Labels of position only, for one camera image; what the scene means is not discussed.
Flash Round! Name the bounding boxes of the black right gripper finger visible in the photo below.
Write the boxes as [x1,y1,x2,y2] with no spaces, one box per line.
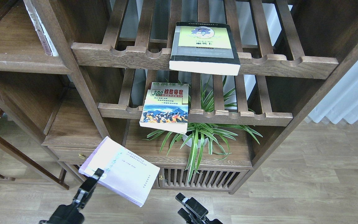
[175,193,208,220]

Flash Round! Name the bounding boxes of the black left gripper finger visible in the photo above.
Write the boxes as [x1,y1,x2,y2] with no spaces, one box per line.
[79,168,104,197]

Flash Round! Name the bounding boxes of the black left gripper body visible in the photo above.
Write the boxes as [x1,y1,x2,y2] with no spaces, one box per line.
[39,190,88,224]

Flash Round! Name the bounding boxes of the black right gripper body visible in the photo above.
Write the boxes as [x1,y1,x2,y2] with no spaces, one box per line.
[178,208,222,224]

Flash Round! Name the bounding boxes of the pale lilac white book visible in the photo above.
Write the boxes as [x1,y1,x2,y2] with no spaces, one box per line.
[79,136,160,207]

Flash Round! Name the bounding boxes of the green blue illustrated book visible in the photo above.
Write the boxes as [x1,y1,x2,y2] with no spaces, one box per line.
[139,82,189,134]

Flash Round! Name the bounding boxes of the white standing book on shelf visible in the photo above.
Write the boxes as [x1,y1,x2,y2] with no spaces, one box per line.
[24,0,58,57]

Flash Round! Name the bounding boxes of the white plant pot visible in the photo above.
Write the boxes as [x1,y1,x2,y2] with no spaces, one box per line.
[182,133,209,148]

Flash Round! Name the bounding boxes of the green spider plant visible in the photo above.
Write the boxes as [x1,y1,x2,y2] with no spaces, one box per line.
[143,78,263,184]

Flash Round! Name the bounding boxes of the dark wooden bookshelf unit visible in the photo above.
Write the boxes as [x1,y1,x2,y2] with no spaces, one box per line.
[0,0,358,194]

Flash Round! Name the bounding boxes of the yellow grey thick book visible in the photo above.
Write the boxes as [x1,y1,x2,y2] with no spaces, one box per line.
[169,21,241,76]

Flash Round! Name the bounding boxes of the white curtain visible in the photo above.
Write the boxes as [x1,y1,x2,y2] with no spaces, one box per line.
[308,61,358,124]

